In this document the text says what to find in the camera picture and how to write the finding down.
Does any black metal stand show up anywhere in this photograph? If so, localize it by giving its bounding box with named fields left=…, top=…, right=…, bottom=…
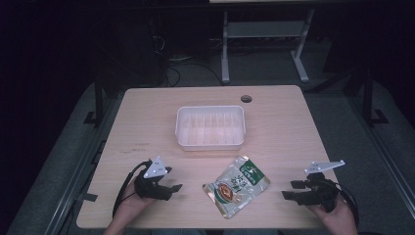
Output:
left=360, top=67, right=390, bottom=128
left=83, top=79, right=106, bottom=128

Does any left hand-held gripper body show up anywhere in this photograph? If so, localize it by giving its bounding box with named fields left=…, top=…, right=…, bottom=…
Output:
left=133, top=155, right=173, bottom=202

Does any black floor cable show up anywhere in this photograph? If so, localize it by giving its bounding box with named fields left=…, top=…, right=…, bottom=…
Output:
left=164, top=61, right=226, bottom=88

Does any person's right hand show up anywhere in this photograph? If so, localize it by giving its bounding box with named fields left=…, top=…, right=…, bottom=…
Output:
left=306, top=195, right=359, bottom=235

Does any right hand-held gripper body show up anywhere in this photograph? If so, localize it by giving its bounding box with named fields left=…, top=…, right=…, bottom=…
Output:
left=293, top=160, right=346, bottom=213

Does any person's left hand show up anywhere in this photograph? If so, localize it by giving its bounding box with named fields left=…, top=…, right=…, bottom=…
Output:
left=120, top=181, right=159, bottom=214

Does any green and silver food packet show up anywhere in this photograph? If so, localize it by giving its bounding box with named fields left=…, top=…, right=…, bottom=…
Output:
left=202, top=155, right=271, bottom=220

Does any white metal desk frame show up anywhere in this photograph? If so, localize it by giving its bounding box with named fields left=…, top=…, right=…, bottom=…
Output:
left=220, top=7, right=316, bottom=84

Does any white plastic basket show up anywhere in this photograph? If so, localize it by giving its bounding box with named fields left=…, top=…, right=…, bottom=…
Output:
left=174, top=105, right=247, bottom=152

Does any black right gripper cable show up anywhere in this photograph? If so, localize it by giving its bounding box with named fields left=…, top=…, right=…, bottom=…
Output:
left=335, top=182, right=360, bottom=227

